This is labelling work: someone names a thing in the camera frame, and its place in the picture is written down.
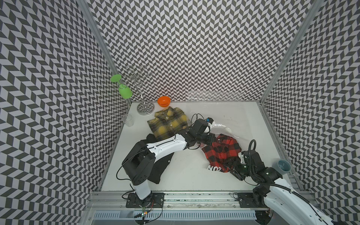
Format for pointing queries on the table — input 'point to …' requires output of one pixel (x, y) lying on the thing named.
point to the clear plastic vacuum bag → (233, 134)
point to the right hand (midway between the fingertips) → (225, 170)
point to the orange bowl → (164, 101)
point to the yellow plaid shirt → (168, 122)
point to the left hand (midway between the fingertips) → (215, 139)
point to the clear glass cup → (128, 120)
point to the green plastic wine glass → (124, 91)
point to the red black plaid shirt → (222, 152)
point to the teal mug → (283, 166)
